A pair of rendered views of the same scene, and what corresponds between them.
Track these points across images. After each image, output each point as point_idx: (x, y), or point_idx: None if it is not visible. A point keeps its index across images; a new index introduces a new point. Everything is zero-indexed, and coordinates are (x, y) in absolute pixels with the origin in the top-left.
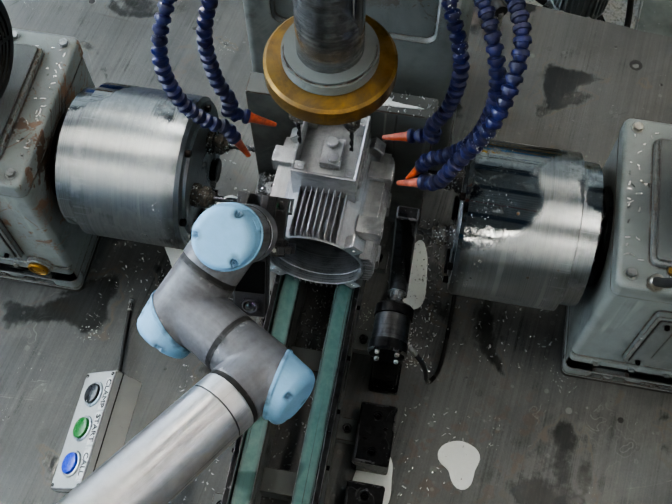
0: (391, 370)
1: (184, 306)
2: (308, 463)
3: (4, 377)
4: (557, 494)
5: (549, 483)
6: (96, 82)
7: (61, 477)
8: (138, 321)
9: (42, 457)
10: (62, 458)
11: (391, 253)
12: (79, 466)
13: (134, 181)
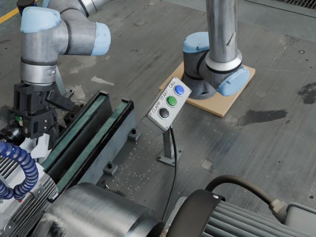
0: None
1: (80, 19)
2: (86, 116)
3: None
4: (3, 116)
5: (3, 120)
6: None
7: (185, 89)
8: (107, 33)
9: (215, 171)
10: (184, 98)
11: None
12: (174, 84)
13: (101, 194)
